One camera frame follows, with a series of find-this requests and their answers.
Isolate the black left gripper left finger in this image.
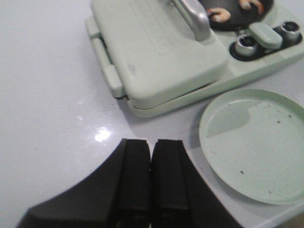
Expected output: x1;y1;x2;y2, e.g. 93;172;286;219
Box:
17;139;151;228

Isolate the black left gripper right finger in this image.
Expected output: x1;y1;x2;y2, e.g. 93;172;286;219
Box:
152;140;240;228

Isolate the mint green breakfast maker lid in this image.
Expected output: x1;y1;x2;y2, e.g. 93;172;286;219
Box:
86;0;228;109

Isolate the cooked shrimp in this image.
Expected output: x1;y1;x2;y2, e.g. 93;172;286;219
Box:
207;8;231;23
238;0;264;15

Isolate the mint green breakfast maker base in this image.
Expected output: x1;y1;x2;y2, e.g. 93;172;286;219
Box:
85;0;304;119

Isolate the mint green plate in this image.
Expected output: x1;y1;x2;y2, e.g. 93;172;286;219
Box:
199;89;304;205

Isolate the left silver control knob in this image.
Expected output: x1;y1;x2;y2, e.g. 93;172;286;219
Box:
234;35;258;57

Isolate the silver control knob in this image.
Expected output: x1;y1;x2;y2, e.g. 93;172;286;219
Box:
280;21;301;41
234;35;258;57

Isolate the black round frying pan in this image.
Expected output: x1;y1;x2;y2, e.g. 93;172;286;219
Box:
198;0;283;49

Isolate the right silver control knob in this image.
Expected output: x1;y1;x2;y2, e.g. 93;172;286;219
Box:
280;21;301;41

